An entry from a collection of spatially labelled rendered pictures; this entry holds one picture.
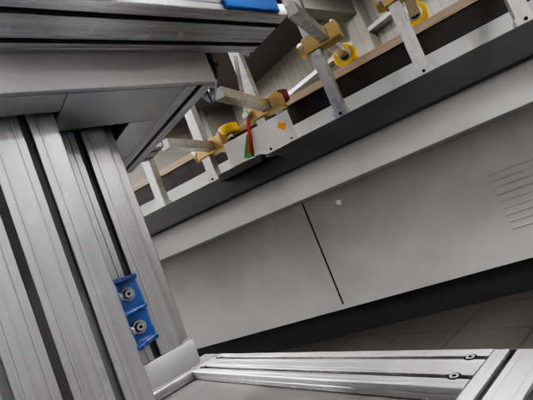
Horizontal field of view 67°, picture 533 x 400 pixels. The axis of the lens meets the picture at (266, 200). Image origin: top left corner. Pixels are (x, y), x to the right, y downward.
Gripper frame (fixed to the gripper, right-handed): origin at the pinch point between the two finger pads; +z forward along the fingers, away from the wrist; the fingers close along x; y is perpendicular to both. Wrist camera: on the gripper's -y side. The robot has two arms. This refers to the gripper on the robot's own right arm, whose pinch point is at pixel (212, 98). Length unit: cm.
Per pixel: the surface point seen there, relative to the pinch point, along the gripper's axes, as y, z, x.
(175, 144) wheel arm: -11.3, 1.3, -23.6
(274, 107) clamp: -32.0, 0.2, 2.6
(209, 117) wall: -624, -231, -359
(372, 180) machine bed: -55, 33, 17
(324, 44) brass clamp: -33.1, -9.4, 24.4
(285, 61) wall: -610, -242, -160
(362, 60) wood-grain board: -54, -6, 30
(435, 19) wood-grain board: -54, -6, 54
